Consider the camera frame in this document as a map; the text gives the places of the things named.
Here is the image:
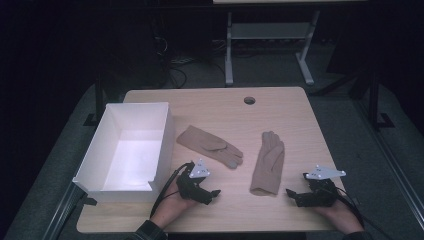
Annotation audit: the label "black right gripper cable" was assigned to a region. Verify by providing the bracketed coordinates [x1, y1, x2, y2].
[335, 185, 388, 240]

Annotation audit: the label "beige knit glove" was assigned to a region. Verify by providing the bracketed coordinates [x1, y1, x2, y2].
[249, 130, 286, 197]
[176, 124, 245, 170]

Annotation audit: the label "white box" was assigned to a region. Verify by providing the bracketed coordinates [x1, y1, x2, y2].
[72, 101, 177, 204]

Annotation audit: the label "person's left hand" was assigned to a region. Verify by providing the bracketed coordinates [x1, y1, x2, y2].
[151, 181, 198, 230]

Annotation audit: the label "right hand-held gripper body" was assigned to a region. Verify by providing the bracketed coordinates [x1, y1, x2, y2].
[302, 164, 347, 208]

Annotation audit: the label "black floor cables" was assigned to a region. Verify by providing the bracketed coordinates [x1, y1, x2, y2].
[151, 33, 223, 89]

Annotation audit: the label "aluminium frame rail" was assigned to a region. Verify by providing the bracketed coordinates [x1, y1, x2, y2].
[351, 98, 424, 233]
[41, 181, 98, 240]

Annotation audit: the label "black metal stand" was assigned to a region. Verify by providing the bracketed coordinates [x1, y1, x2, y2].
[366, 64, 396, 131]
[83, 64, 109, 128]

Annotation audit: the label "white metal desk frame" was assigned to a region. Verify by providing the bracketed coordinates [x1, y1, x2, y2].
[223, 9, 322, 87]

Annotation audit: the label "person's right hand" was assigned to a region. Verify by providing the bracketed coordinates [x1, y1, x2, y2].
[313, 199, 365, 235]

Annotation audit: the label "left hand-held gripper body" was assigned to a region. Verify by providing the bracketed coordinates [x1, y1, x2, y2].
[175, 158, 212, 205]

